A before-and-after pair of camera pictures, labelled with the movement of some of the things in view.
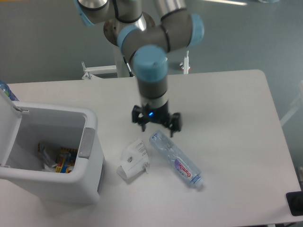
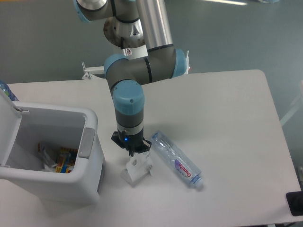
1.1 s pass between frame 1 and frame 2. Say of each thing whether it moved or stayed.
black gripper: moved
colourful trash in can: stayed
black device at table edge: stayed
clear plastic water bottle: stayed
